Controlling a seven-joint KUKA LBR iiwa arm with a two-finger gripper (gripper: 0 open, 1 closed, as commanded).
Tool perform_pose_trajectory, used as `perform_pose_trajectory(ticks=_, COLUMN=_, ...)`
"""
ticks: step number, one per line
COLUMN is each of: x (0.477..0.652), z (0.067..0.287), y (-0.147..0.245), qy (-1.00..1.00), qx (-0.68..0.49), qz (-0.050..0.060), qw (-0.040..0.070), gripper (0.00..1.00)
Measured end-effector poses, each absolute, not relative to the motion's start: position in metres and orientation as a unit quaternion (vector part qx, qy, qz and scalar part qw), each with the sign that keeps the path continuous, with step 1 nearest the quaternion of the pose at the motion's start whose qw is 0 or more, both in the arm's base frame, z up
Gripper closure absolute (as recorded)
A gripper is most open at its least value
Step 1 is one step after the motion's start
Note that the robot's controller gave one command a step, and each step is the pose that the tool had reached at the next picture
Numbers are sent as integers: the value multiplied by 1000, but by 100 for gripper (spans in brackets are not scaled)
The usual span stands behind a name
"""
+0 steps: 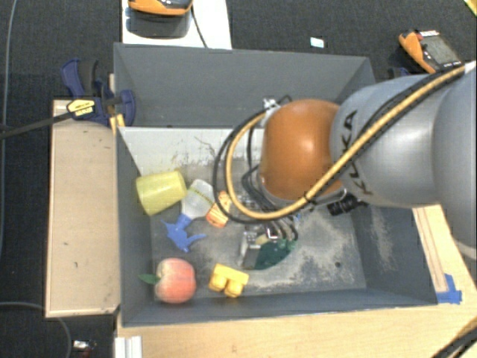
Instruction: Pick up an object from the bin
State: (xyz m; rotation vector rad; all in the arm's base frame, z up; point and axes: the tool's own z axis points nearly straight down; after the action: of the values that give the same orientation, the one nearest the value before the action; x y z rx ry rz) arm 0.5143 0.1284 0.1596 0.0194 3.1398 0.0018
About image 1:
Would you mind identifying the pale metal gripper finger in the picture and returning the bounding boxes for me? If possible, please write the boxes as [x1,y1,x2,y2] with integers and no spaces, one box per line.
[245,243,262,271]
[237,237,250,267]

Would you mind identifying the dark green flat thing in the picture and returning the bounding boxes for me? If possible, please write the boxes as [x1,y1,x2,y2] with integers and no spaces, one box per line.
[254,239,298,271]

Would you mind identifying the yellow toy brick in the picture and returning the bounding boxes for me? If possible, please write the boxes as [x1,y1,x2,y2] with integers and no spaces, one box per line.
[207,263,250,299]

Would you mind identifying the orange small packet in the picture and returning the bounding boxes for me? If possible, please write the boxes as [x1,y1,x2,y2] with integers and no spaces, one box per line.
[205,190,234,229]

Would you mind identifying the clear spray bottle blue trigger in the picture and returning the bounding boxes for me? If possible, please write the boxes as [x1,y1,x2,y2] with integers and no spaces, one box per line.
[160,179,218,254]

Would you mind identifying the toy peach with green leaf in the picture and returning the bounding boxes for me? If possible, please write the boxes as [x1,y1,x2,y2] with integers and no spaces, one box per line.
[137,257,198,305]

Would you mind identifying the yellow plastic cup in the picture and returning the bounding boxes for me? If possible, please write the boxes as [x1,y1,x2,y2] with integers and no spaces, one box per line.
[135,169,189,217]

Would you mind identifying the grey metal bin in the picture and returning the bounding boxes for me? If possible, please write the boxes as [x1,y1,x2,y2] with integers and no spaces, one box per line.
[113,42,439,328]

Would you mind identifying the pale wood board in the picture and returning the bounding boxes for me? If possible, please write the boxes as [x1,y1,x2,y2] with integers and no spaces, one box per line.
[44,98,122,318]

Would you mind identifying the black cylinder on white bracket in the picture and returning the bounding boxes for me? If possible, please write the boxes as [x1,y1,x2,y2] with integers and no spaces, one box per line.
[326,189,368,217]

